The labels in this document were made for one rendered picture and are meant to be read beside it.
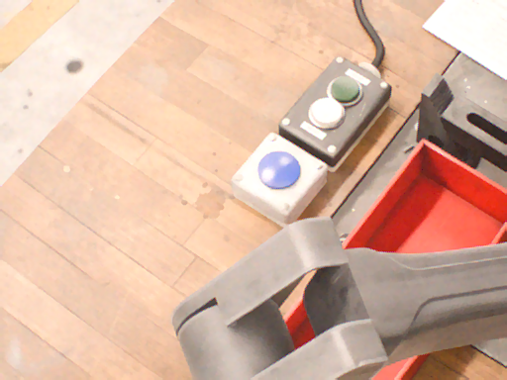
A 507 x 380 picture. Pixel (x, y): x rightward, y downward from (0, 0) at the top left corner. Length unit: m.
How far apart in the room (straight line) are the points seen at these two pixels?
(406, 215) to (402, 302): 0.52
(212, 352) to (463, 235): 0.53
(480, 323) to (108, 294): 0.53
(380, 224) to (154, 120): 0.26
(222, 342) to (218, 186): 0.53
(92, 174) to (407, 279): 0.60
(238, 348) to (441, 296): 0.11
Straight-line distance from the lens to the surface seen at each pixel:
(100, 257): 1.14
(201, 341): 0.65
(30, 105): 2.37
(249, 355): 0.64
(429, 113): 1.13
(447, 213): 1.14
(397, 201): 1.14
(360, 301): 0.62
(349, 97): 1.17
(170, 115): 1.21
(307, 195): 1.13
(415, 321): 0.63
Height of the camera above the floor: 1.91
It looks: 60 degrees down
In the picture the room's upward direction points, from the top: 2 degrees counter-clockwise
